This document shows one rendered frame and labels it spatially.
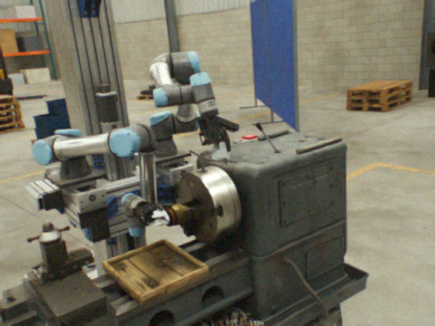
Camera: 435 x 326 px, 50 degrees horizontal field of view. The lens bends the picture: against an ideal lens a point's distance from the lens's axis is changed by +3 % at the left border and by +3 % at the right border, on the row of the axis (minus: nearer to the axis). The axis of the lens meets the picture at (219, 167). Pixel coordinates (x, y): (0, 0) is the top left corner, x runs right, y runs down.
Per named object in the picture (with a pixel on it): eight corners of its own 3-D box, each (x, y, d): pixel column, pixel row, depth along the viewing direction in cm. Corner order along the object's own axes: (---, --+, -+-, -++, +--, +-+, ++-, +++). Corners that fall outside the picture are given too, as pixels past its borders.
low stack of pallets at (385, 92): (374, 100, 1025) (374, 80, 1013) (413, 101, 967) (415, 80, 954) (344, 110, 941) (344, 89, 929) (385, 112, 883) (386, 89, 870)
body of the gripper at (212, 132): (202, 147, 174) (193, 117, 174) (220, 143, 179) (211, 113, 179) (212, 143, 168) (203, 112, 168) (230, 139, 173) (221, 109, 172)
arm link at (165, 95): (143, 52, 215) (153, 88, 174) (166, 50, 217) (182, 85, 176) (146, 76, 221) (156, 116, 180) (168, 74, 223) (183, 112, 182)
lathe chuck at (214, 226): (194, 220, 215) (192, 158, 204) (235, 248, 191) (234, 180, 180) (179, 226, 210) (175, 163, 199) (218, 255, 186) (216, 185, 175)
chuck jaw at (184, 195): (196, 202, 197) (185, 178, 200) (200, 197, 193) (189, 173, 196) (175, 209, 191) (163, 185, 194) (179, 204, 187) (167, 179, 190)
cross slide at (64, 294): (67, 263, 188) (66, 253, 187) (109, 307, 155) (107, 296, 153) (23, 279, 179) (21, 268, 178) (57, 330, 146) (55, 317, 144)
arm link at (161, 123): (151, 135, 256) (147, 112, 252) (174, 133, 258) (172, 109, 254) (151, 140, 244) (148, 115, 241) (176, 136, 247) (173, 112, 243)
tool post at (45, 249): (64, 255, 174) (59, 231, 171) (70, 261, 168) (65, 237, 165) (43, 262, 170) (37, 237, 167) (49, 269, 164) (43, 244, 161)
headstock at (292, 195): (283, 194, 260) (281, 128, 248) (353, 217, 222) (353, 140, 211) (198, 226, 227) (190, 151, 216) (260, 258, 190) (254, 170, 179)
